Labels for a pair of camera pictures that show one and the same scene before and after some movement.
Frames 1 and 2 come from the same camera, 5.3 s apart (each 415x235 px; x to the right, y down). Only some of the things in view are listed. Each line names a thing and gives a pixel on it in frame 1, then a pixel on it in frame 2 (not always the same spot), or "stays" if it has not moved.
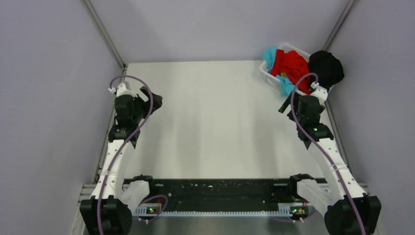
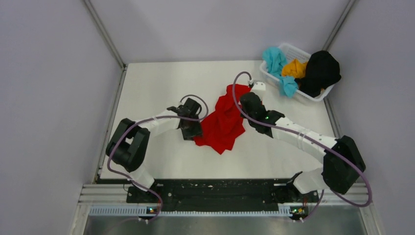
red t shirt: x=294 y=65 to x=222 y=126
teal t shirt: x=287 y=86 stays
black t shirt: x=330 y=69 stays
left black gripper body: x=141 y=106 to x=195 y=116
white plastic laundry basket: x=264 y=69 stays
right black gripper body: x=295 y=104 to x=251 y=123
